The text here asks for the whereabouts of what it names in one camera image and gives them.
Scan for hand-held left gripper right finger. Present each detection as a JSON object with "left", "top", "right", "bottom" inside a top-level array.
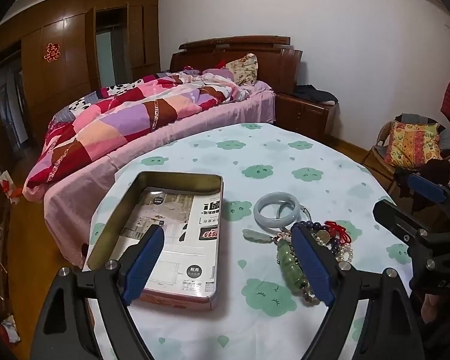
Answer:
[{"left": 290, "top": 223, "right": 424, "bottom": 360}]

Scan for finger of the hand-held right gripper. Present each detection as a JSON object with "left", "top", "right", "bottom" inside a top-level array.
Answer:
[
  {"left": 408, "top": 173, "right": 450, "bottom": 218},
  {"left": 373, "top": 199, "right": 450, "bottom": 245}
]

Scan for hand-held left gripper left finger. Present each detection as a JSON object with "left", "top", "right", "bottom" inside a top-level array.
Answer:
[{"left": 29, "top": 224, "right": 166, "bottom": 360}]

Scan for red knotted cord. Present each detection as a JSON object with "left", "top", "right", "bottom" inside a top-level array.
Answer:
[{"left": 324, "top": 220, "right": 354, "bottom": 247}]

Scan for beaded metal chain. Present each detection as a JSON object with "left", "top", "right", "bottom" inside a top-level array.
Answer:
[{"left": 243, "top": 228, "right": 294, "bottom": 247}]

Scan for rectangular metal tin box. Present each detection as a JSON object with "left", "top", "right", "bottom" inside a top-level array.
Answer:
[{"left": 83, "top": 170, "right": 225, "bottom": 311}]

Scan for green jade bangle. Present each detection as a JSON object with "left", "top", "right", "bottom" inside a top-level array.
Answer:
[{"left": 277, "top": 201, "right": 316, "bottom": 230}]

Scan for pale grey jade bangle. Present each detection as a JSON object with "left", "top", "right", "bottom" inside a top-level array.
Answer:
[{"left": 253, "top": 192, "right": 300, "bottom": 229}]

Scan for person's right hand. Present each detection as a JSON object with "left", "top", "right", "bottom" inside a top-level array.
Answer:
[{"left": 423, "top": 292, "right": 450, "bottom": 324}]

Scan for dark garment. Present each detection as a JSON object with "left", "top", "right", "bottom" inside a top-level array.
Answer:
[{"left": 394, "top": 157, "right": 450, "bottom": 211}]

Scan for yellow patterned cushion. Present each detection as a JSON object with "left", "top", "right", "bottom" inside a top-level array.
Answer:
[{"left": 384, "top": 120, "right": 444, "bottom": 169}]

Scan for printed paper sheet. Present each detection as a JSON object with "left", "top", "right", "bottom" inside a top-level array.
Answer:
[{"left": 127, "top": 187, "right": 223, "bottom": 301}]

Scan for wicker chair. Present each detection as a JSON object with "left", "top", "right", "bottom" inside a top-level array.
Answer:
[{"left": 362, "top": 113, "right": 450, "bottom": 196}]

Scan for bed with pink sheet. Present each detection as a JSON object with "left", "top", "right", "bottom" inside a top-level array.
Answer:
[{"left": 22, "top": 79, "right": 278, "bottom": 267}]

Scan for wooden nightstand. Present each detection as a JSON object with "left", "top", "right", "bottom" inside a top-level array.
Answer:
[{"left": 275, "top": 92, "right": 340, "bottom": 136}]

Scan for dark folded clothes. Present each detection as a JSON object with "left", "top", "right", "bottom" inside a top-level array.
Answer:
[{"left": 293, "top": 84, "right": 339, "bottom": 106}]

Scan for patchwork quilt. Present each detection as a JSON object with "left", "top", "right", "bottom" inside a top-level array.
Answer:
[{"left": 25, "top": 68, "right": 244, "bottom": 192}]

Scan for wooden headboard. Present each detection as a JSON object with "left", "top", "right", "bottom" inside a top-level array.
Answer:
[{"left": 169, "top": 35, "right": 304, "bottom": 96}]

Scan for floral pillow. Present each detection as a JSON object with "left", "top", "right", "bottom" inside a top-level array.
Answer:
[{"left": 225, "top": 53, "right": 259, "bottom": 86}]

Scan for red paper decoration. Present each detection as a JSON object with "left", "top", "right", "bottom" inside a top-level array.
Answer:
[{"left": 43, "top": 43, "right": 61, "bottom": 64}]

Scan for wooden wardrobe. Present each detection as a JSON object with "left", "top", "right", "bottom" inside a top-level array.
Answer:
[{"left": 0, "top": 0, "right": 162, "bottom": 158}]

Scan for green bead bracelet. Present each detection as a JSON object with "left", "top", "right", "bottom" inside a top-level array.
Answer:
[{"left": 277, "top": 238, "right": 321, "bottom": 307}]

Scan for pearl bead bracelet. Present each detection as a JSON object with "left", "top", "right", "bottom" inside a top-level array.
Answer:
[{"left": 311, "top": 230, "right": 357, "bottom": 265}]

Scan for dark blue bead bracelet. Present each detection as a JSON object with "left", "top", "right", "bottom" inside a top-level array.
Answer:
[{"left": 292, "top": 220, "right": 342, "bottom": 260}]

